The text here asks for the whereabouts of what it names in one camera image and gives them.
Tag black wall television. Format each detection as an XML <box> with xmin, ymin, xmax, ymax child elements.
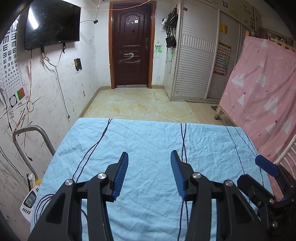
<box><xmin>24</xmin><ymin>0</ymin><xmax>81</xmax><ymax>51</ymax></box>

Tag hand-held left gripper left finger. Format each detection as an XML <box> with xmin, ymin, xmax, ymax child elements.
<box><xmin>27</xmin><ymin>151</ymin><xmax>129</xmax><ymax>241</ymax></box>

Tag colourful chart poster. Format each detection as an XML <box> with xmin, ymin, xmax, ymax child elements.
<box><xmin>213</xmin><ymin>41</ymin><xmax>232</xmax><ymax>76</ymax></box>

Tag small black handbag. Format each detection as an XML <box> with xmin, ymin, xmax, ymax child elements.
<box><xmin>166</xmin><ymin>34</ymin><xmax>177</xmax><ymax>48</ymax></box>

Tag pink tree-print curtain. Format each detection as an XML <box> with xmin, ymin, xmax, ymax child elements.
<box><xmin>218</xmin><ymin>36</ymin><xmax>296</xmax><ymax>202</ymax></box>

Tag white metal chair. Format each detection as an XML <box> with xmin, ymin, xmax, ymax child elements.
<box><xmin>273</xmin><ymin>137</ymin><xmax>296</xmax><ymax>167</ymax></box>

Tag wooden bed frame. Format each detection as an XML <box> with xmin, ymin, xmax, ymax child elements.
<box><xmin>214</xmin><ymin>27</ymin><xmax>296</xmax><ymax>127</ymax></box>

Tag dark brown wooden door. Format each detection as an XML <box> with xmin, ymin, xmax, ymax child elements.
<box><xmin>109</xmin><ymin>0</ymin><xmax>155</xmax><ymax>90</ymax></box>

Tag white power strip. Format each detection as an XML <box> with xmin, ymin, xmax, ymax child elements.
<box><xmin>26</xmin><ymin>173</ymin><xmax>37</xmax><ymax>187</ymax></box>

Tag eye chart poster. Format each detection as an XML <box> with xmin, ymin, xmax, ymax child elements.
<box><xmin>0</xmin><ymin>20</ymin><xmax>29</xmax><ymax>109</ymax></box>

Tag light blue bedsheet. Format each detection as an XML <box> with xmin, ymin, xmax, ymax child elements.
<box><xmin>30</xmin><ymin>117</ymin><xmax>274</xmax><ymax>241</ymax></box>

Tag grey metal chair frame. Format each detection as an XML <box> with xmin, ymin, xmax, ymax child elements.
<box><xmin>13</xmin><ymin>125</ymin><xmax>56</xmax><ymax>186</ymax></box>

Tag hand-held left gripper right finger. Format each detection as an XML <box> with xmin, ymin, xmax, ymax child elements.
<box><xmin>170</xmin><ymin>150</ymin><xmax>271</xmax><ymax>241</ymax></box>

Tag white louvered wardrobe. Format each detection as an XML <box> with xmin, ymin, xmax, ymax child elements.
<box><xmin>170</xmin><ymin>0</ymin><xmax>249</xmax><ymax>103</ymax></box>

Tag hanging black bags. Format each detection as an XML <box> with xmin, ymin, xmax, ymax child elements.
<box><xmin>165</xmin><ymin>6</ymin><xmax>179</xmax><ymax>35</ymax></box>

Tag black power cable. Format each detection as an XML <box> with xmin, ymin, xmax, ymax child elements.
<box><xmin>42</xmin><ymin>52</ymin><xmax>71</xmax><ymax>120</ymax></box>

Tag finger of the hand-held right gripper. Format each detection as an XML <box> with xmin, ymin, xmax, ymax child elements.
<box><xmin>237</xmin><ymin>174</ymin><xmax>274</xmax><ymax>208</ymax></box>
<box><xmin>255</xmin><ymin>154</ymin><xmax>294</xmax><ymax>186</ymax></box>

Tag white handheld device with screen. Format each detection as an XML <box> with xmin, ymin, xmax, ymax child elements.
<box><xmin>20</xmin><ymin>188</ymin><xmax>40</xmax><ymax>215</ymax></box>

